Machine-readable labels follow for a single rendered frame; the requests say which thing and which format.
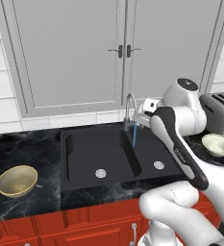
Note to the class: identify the grey toaster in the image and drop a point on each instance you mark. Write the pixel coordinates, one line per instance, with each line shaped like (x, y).
(220, 110)

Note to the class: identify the black double sink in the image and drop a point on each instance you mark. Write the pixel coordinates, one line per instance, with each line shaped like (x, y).
(100, 153)

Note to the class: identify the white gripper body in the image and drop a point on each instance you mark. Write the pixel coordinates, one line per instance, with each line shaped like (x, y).
(142, 118)

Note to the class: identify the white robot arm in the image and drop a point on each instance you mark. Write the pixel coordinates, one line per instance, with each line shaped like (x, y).
(184, 211)

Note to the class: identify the grey cupboard door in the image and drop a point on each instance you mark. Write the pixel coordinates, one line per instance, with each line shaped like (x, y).
(171, 44)
(71, 54)

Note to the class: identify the yellow-green bowl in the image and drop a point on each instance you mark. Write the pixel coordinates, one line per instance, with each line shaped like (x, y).
(17, 181)

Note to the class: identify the blue water stream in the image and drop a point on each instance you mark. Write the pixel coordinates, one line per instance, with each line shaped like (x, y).
(135, 136)

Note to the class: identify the pale cream bowl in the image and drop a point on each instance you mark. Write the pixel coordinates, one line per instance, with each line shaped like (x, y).
(218, 144)

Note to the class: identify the red drawer front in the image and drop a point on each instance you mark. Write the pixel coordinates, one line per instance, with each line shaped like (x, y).
(11, 233)

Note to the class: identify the silver tap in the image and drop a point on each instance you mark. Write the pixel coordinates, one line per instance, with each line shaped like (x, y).
(128, 109)

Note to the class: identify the silver drawer knob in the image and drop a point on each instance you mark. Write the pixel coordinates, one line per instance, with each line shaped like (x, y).
(27, 244)

